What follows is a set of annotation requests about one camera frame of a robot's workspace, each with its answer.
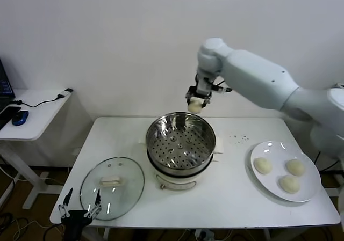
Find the white round plate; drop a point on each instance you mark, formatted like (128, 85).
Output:
(268, 152)

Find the white steamed baozi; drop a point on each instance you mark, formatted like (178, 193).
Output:
(295, 168)
(263, 166)
(195, 107)
(289, 184)

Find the blue computer mouse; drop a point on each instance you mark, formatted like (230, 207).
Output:
(20, 118)

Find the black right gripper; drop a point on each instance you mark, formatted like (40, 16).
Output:
(199, 92)

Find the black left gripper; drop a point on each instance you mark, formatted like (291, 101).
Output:
(75, 215)

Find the dark laptop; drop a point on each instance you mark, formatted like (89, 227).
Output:
(5, 90)

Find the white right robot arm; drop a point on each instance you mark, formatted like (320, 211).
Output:
(255, 72)

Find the steel steamer basket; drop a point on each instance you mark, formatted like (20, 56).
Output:
(161, 133)

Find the scattered dark crumbs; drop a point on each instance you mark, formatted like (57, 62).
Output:
(239, 138)

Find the white side desk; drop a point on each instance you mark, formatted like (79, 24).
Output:
(40, 117)

